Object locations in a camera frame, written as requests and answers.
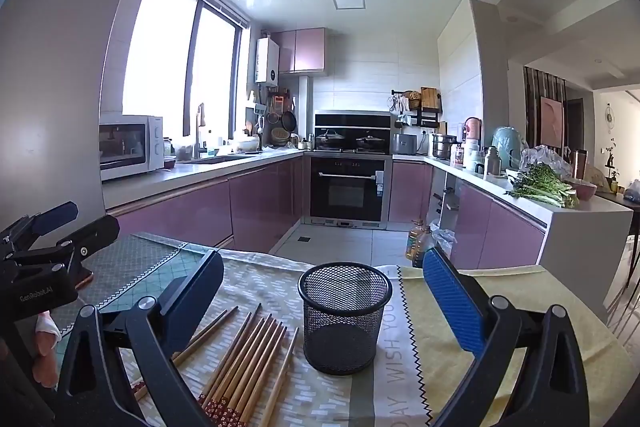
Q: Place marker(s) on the pink kettle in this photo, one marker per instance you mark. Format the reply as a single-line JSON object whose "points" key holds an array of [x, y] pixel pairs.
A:
{"points": [[473, 129]]}

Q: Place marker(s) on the dark slatted partition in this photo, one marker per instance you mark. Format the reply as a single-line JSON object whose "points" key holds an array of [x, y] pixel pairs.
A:
{"points": [[532, 107]]}

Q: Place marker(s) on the patchwork printed tablecloth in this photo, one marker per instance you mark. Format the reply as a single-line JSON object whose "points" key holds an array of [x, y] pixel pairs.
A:
{"points": [[350, 402]]}

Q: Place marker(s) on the black wall rack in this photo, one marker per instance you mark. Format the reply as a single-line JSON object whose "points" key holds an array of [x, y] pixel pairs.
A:
{"points": [[430, 117]]}

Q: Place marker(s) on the pink base cabinets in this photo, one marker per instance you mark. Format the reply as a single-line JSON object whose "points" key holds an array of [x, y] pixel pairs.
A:
{"points": [[500, 232], [200, 217]]}

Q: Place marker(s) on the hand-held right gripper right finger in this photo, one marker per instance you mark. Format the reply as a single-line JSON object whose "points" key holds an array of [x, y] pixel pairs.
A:
{"points": [[452, 302]]}

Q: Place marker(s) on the bunch of wooden chopsticks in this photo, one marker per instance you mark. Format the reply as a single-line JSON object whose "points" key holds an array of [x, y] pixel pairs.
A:
{"points": [[250, 357]]}

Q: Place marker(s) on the green leafy vegetables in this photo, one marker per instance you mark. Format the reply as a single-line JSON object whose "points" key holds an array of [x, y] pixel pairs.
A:
{"points": [[542, 187]]}

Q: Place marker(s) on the grey refrigerator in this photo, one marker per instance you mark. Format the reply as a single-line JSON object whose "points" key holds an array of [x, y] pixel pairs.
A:
{"points": [[65, 82]]}

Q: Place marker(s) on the steel kitchen faucet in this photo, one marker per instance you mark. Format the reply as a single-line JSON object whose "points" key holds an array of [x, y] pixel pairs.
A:
{"points": [[198, 142]]}

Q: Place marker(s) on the steel thermos bottle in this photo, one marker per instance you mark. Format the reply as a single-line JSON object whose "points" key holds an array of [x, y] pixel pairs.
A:
{"points": [[492, 162]]}

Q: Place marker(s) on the white water heater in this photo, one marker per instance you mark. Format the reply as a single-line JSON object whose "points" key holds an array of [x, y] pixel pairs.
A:
{"points": [[267, 62]]}

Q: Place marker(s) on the white toaster oven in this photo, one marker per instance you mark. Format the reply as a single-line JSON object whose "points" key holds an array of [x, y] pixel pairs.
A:
{"points": [[130, 147]]}

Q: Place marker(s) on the hanging black frying pan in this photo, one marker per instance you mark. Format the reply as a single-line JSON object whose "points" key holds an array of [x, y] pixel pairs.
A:
{"points": [[289, 121]]}

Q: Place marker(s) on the dark red bowl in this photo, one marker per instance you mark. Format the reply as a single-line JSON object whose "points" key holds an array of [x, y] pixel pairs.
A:
{"points": [[169, 163]]}

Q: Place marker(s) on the white canister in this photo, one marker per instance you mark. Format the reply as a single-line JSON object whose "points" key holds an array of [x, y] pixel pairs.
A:
{"points": [[471, 155]]}

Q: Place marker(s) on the silver electric cooker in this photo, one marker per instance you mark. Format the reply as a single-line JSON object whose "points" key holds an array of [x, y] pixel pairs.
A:
{"points": [[405, 144]]}

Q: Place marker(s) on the pot with glass lid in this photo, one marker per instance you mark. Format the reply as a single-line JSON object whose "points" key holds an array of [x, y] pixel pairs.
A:
{"points": [[329, 139], [369, 141]]}

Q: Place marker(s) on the yellow cooking oil bottle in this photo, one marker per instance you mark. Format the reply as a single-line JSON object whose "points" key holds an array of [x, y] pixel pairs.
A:
{"points": [[414, 247]]}

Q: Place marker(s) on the white kitchen countertop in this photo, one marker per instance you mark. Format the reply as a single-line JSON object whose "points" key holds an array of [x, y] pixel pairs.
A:
{"points": [[165, 177]]}

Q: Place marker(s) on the pink bowl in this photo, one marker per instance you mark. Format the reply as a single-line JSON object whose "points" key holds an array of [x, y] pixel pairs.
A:
{"points": [[585, 191]]}

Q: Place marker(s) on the woven basket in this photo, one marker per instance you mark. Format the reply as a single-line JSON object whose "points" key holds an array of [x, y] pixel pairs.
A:
{"points": [[281, 136]]}

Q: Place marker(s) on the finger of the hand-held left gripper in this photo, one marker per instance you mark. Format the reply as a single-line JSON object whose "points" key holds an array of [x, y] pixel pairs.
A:
{"points": [[95, 232], [55, 215]]}

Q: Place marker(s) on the white pot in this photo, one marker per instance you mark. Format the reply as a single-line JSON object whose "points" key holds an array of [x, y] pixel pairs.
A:
{"points": [[246, 144]]}

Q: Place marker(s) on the crumpled clear plastic bag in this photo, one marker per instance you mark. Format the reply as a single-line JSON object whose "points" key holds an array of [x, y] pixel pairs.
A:
{"points": [[444, 239]]}

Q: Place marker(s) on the framed picture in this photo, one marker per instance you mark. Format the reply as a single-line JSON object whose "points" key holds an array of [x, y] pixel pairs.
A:
{"points": [[551, 119]]}

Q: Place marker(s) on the wooden cutting board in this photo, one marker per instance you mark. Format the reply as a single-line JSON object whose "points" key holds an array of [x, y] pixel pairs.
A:
{"points": [[429, 98]]}

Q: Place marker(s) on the wall-mounted utensil rack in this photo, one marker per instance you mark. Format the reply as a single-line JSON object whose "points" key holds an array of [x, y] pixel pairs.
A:
{"points": [[277, 99]]}

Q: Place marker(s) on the kitchen sink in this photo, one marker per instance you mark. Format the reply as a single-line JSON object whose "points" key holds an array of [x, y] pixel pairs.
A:
{"points": [[215, 159]]}

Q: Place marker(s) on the open white cabinet drawers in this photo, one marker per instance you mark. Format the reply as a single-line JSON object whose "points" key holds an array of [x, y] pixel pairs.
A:
{"points": [[450, 206]]}

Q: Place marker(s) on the black range hood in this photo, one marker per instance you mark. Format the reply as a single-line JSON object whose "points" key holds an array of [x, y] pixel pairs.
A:
{"points": [[350, 122]]}

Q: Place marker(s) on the steel steamer pot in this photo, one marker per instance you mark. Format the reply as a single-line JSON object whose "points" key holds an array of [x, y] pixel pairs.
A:
{"points": [[442, 147]]}

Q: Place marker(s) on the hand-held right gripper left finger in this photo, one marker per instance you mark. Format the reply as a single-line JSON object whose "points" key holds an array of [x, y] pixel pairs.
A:
{"points": [[197, 292]]}

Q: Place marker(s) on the person's left hand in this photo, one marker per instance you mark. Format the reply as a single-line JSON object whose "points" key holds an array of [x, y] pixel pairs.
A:
{"points": [[46, 342]]}

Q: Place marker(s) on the kitchen window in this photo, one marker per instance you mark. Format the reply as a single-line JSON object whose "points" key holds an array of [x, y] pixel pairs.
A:
{"points": [[160, 57]]}

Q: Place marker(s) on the black mesh utensil holder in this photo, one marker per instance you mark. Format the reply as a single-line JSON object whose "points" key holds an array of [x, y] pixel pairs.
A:
{"points": [[345, 322]]}

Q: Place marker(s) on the round woven trivet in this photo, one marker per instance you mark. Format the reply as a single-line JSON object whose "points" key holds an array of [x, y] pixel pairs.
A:
{"points": [[412, 96]]}

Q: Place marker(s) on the pink wall cabinet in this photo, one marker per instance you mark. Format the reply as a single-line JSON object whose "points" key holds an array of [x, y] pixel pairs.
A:
{"points": [[307, 49]]}

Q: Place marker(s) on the black built-in oven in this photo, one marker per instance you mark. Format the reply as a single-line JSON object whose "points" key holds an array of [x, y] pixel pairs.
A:
{"points": [[345, 192]]}

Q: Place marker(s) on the red label bottle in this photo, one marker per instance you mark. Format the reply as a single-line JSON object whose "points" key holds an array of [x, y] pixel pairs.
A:
{"points": [[456, 155]]}

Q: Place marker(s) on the wall clock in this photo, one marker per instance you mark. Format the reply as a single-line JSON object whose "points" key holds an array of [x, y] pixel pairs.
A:
{"points": [[610, 117]]}

